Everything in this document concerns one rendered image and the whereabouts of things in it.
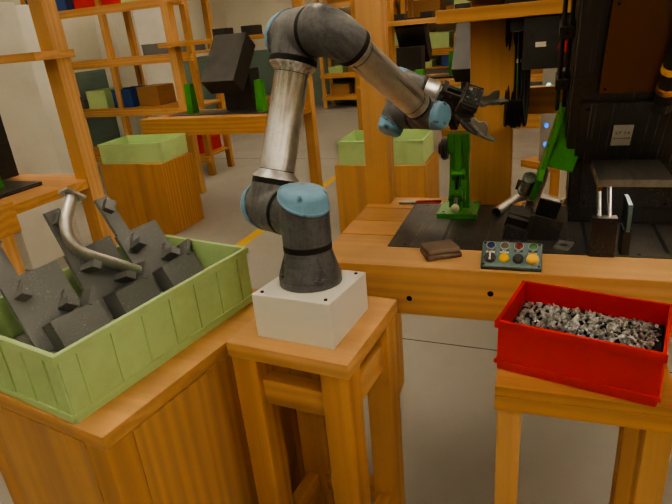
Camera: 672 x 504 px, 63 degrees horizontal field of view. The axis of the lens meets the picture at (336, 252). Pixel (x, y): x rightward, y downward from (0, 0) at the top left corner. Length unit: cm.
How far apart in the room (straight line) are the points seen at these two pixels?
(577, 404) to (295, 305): 62
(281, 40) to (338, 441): 94
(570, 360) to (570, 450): 114
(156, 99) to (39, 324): 589
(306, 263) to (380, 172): 90
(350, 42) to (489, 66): 76
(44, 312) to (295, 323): 63
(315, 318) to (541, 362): 48
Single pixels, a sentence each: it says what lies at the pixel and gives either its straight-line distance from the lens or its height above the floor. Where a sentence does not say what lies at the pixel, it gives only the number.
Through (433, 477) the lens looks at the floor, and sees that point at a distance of 215.
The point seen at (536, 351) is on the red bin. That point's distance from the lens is 122.
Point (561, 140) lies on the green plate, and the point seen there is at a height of 119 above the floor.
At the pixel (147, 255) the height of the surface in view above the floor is 95.
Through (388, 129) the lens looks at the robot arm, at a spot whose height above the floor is 124.
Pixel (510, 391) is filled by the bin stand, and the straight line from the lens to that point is 122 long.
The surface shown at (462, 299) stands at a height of 81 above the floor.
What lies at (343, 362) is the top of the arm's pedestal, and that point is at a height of 85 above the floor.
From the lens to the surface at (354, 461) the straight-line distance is 136.
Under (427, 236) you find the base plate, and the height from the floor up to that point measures 90.
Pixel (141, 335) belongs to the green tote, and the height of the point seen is 89.
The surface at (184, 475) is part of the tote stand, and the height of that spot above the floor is 54.
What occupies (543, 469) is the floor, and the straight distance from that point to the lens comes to 223.
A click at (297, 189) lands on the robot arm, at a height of 118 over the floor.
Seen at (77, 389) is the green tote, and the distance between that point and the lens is 130.
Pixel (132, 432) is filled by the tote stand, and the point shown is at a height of 75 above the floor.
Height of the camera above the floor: 151
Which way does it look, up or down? 22 degrees down
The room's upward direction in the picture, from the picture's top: 5 degrees counter-clockwise
